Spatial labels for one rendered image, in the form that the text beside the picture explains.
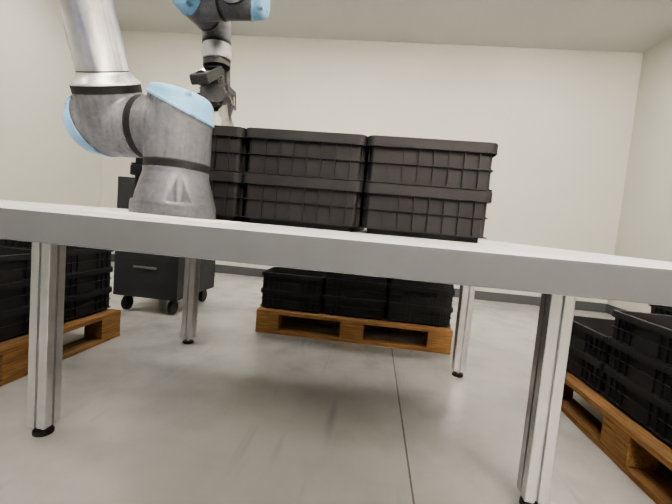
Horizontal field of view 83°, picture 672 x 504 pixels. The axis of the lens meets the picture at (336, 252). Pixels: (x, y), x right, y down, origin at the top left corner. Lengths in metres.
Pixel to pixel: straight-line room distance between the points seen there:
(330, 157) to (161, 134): 0.39
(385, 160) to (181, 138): 0.46
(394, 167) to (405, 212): 0.11
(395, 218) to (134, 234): 0.59
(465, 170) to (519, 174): 3.81
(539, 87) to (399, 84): 1.50
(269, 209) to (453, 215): 0.44
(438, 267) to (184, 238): 0.30
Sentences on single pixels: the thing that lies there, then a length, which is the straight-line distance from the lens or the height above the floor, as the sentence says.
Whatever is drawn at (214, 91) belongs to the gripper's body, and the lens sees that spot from 1.14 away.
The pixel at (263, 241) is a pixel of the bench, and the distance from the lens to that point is 0.46.
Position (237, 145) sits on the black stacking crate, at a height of 0.89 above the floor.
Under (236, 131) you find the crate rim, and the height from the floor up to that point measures 0.92.
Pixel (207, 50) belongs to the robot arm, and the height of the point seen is 1.14.
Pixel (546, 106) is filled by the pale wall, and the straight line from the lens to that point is 4.98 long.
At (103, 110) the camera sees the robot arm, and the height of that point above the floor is 0.88.
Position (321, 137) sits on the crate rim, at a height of 0.92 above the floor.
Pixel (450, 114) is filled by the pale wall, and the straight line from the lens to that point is 4.69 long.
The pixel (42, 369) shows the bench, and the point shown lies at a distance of 1.46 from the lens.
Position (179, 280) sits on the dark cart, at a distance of 2.76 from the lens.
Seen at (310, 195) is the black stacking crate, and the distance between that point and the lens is 0.94.
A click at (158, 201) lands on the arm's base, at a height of 0.73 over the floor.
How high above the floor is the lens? 0.72
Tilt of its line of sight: 4 degrees down
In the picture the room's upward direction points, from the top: 5 degrees clockwise
